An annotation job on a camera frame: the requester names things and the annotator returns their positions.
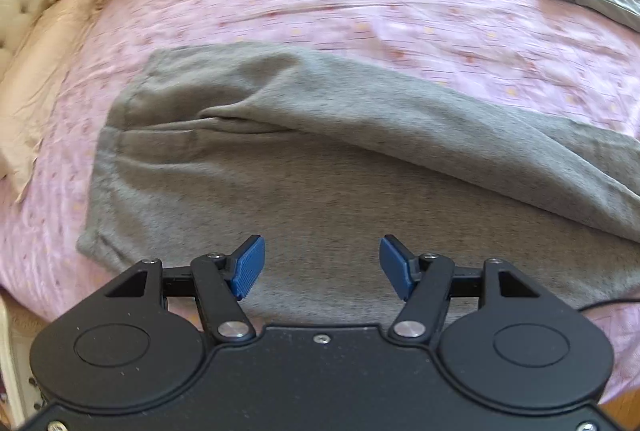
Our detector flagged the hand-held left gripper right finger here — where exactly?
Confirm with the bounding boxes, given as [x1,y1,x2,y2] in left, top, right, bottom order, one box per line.
[380,235,543,343]

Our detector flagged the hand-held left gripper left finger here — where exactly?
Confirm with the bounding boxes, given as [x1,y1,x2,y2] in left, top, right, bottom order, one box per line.
[102,235,266,343]

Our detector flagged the grey pants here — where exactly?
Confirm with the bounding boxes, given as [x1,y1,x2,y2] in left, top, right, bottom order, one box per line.
[76,42,640,327]

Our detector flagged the beige pillow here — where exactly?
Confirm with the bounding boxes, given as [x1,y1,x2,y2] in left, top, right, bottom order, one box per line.
[0,0,118,204]

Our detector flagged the white bed frame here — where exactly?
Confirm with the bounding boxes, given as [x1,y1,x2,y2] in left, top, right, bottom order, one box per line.
[0,288,51,431]

